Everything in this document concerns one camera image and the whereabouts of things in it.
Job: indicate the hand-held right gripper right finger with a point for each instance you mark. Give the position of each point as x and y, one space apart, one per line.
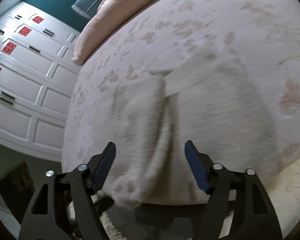
197 167

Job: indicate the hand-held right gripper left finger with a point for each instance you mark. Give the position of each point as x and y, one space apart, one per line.
102 170

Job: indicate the cream sweater with black hearts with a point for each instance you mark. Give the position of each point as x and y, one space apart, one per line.
140 130

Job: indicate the cream fringed rug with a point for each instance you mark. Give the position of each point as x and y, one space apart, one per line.
277 187

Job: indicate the dark box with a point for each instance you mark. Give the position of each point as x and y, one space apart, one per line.
15 187

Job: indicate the white panelled wardrobe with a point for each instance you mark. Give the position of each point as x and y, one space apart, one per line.
27 92

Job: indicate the bed with floral cover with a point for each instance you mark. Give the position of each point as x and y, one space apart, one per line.
240 42

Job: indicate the pink duvet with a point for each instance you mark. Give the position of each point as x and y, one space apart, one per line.
97 30

